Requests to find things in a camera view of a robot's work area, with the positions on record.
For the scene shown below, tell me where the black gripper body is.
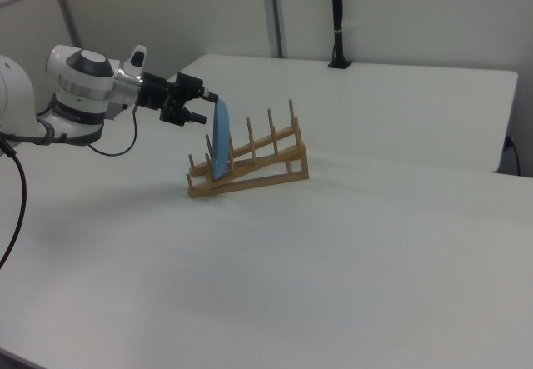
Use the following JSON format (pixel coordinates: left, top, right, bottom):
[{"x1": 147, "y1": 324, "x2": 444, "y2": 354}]
[{"x1": 137, "y1": 71, "x2": 206, "y2": 127}]

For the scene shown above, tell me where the blue round plate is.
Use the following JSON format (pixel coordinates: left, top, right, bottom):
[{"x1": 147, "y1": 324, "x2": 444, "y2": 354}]
[{"x1": 209, "y1": 99, "x2": 232, "y2": 181}]

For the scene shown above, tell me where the wooden plate rack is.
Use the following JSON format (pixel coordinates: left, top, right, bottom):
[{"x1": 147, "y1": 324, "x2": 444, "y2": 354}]
[{"x1": 185, "y1": 98, "x2": 311, "y2": 200}]

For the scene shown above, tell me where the blue thin cable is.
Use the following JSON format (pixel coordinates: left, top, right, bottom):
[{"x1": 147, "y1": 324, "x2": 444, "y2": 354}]
[{"x1": 87, "y1": 105, "x2": 139, "y2": 157}]

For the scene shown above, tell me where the black camera stand pole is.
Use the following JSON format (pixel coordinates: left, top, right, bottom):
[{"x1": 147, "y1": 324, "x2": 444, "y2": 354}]
[{"x1": 326, "y1": 0, "x2": 353, "y2": 70}]

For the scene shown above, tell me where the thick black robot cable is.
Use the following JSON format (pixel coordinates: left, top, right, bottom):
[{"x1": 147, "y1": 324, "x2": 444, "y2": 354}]
[{"x1": 0, "y1": 133, "x2": 28, "y2": 271}]

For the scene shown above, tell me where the black cable behind table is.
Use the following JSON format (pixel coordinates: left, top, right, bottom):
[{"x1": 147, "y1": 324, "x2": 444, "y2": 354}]
[{"x1": 505, "y1": 135, "x2": 522, "y2": 175}]

